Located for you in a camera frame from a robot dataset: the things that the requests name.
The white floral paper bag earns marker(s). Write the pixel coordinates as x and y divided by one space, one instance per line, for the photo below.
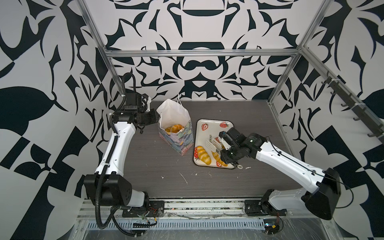
171 113

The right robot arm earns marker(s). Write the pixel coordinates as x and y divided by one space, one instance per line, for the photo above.
320 189

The croissant bottom middle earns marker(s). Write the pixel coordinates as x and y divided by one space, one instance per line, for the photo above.
219 162

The croissant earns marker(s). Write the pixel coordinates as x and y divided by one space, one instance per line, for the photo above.
219 162
203 155

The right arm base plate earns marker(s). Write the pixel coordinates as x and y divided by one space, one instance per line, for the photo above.
256 208

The small circuit board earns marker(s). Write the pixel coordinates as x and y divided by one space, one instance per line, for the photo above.
272 227

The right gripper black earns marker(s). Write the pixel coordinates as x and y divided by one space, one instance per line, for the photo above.
223 157

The white strawberry tray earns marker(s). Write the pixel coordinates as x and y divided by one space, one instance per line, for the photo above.
206 131

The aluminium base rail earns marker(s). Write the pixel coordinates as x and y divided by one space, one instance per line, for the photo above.
197 208

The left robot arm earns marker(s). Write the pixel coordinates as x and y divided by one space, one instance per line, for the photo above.
107 186

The croissant bottom left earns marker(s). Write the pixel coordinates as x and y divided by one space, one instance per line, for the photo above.
203 155

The ring-shaped bread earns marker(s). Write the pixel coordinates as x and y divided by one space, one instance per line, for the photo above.
174 129

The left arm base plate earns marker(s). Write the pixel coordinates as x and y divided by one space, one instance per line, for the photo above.
151 209

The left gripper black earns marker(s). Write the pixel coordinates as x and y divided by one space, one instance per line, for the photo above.
153 114

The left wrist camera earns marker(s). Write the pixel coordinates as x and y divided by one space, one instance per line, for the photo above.
146 101

